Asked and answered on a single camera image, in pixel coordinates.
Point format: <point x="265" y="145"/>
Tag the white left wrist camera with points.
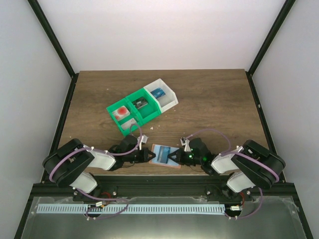
<point x="142" y="140"/>

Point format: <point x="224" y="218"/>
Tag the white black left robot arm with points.
<point x="66" y="166"/>

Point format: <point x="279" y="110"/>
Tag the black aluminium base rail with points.
<point x="211" y="187"/>

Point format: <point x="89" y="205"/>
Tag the light blue slotted cable duct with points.
<point x="187" y="209"/>

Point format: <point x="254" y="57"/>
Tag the blue card stack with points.
<point x="157" y="93"/>

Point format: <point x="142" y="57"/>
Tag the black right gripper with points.
<point x="179" y="152"/>

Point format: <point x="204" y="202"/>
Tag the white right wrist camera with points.
<point x="185" y="143"/>

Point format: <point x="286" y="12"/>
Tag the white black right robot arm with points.
<point x="251" y="164"/>

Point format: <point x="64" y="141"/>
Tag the black right frame post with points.
<point x="282" y="15"/>

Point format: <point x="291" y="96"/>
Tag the green middle plastic bin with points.
<point x="146" y="113"/>

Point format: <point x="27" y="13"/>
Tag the white plastic bin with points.
<point x="165" y="102"/>

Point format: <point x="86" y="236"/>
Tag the green front plastic bin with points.
<point x="115" y="106"/>

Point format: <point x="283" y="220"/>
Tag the black frame post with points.
<point x="282" y="15"/>
<point x="39" y="13"/>

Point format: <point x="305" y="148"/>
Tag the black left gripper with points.
<point x="144" y="156"/>

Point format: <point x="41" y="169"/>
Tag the red white card stack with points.
<point x="121" y="113"/>

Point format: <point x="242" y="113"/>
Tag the black left frame post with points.
<point x="39" y="13"/>

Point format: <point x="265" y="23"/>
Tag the black VIP card stack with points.
<point x="140" y="102"/>

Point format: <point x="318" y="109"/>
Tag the white red credit card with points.
<point x="128" y="124"/>

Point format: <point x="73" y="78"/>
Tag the green plastic bin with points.
<point x="146" y="113"/>
<point x="115" y="106"/>

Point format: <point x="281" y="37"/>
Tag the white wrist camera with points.
<point x="185" y="143"/>
<point x="142" y="140"/>

